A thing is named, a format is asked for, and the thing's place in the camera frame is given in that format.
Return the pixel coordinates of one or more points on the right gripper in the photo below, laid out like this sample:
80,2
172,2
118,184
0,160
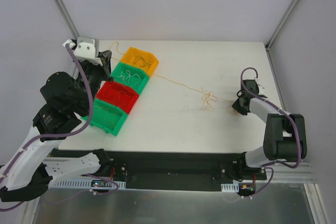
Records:
241,104

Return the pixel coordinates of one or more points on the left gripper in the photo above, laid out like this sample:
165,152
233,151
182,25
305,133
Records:
98,64

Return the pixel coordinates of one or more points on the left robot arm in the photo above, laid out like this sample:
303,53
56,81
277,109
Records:
68,110

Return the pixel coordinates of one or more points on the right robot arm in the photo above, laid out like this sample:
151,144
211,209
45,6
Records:
285,140

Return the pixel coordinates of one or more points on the upper green plastic bin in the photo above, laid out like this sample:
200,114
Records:
130,76

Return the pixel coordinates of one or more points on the green plastic bin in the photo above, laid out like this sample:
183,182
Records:
107,117
130,76

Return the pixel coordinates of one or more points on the orange plastic bin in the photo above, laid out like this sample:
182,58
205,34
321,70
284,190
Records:
143,60

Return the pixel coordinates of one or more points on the red plastic bin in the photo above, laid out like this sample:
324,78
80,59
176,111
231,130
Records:
118,95

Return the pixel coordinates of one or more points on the lower green plastic bin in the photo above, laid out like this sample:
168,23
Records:
107,117

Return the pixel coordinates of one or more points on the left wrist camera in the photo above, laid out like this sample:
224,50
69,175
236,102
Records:
85,49

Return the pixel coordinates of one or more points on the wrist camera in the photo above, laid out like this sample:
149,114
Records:
260,87
85,49

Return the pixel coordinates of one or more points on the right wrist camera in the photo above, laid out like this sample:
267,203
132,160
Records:
260,87

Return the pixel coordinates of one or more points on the right white cable duct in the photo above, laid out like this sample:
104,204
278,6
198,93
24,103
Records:
230,188

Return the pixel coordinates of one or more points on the white cable duct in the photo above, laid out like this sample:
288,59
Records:
230,188
85,183

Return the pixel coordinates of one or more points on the left aluminium frame post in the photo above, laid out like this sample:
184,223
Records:
67,18

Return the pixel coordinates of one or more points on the aluminium frame post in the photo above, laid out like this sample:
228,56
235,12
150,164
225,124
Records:
67,18
284,19

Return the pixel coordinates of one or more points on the aluminium rail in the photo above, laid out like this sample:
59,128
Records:
304,174

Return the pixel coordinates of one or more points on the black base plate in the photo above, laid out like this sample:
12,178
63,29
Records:
177,171

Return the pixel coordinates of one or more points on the left white cable duct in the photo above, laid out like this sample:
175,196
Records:
85,183

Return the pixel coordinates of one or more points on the right aluminium frame post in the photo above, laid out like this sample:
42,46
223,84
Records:
284,19

